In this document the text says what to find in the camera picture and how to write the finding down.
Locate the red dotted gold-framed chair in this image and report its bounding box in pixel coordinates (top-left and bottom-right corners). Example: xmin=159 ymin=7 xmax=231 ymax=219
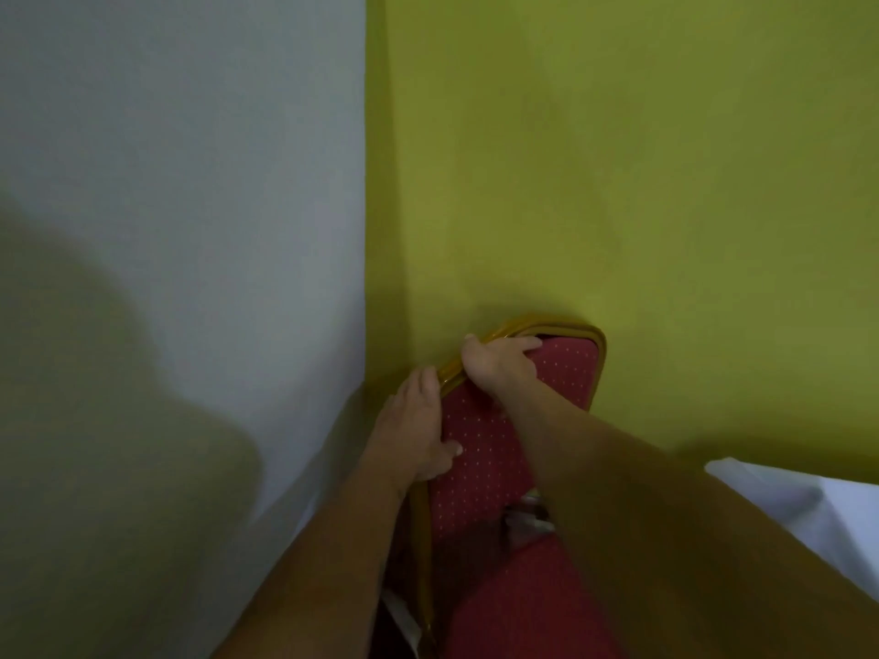
xmin=385 ymin=314 xmax=622 ymax=659

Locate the person's left hand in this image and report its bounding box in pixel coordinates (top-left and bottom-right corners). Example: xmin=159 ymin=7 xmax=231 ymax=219
xmin=362 ymin=366 xmax=463 ymax=494

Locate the person's right hand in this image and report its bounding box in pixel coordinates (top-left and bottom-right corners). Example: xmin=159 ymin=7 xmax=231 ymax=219
xmin=461 ymin=334 xmax=544 ymax=405

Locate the person's left forearm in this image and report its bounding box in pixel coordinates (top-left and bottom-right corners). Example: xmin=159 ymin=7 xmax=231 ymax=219
xmin=213 ymin=451 xmax=416 ymax=659

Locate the white tablecloth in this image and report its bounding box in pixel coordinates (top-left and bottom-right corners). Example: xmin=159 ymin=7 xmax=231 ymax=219
xmin=705 ymin=457 xmax=879 ymax=601

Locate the person's right forearm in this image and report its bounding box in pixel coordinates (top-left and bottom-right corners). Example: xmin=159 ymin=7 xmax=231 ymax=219
xmin=489 ymin=377 xmax=879 ymax=659

